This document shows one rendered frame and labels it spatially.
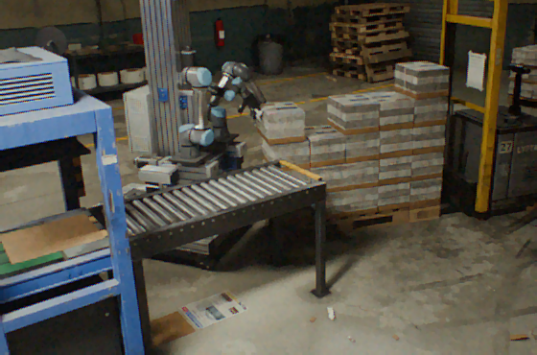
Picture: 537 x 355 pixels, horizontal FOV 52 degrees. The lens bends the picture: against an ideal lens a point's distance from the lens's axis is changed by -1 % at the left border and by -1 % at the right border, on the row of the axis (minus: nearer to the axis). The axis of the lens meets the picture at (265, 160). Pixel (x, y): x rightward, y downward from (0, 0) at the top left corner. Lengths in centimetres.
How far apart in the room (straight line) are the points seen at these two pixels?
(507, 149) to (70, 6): 754
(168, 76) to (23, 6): 615
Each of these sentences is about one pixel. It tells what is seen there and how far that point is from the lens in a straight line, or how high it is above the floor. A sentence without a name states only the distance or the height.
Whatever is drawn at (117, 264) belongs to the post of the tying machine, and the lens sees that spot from 275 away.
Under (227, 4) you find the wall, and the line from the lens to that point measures 1139.
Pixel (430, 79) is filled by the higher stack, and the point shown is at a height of 121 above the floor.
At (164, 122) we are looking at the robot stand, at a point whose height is 102.
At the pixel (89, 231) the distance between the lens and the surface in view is 312.
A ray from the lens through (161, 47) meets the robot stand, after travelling 412.
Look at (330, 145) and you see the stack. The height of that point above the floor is 77.
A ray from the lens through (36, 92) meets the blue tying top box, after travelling 259.
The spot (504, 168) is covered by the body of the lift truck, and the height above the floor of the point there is 44.
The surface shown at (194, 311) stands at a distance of 376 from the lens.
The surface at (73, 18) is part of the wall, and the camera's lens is 1024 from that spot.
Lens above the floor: 210
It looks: 19 degrees down
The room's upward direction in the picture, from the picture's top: 2 degrees counter-clockwise
